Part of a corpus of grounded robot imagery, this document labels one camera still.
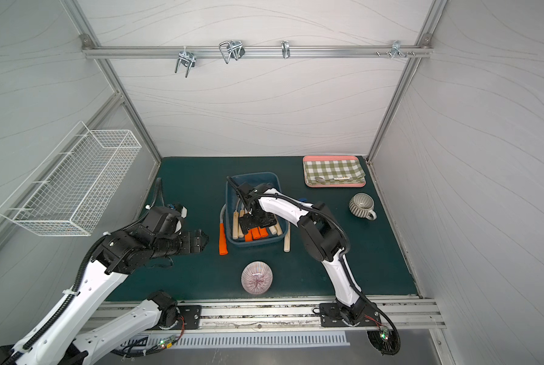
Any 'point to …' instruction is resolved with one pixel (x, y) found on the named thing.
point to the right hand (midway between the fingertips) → (254, 227)
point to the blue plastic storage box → (268, 233)
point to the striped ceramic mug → (362, 205)
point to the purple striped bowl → (257, 277)
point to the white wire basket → (68, 191)
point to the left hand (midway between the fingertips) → (194, 241)
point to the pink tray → (330, 158)
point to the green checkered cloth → (344, 172)
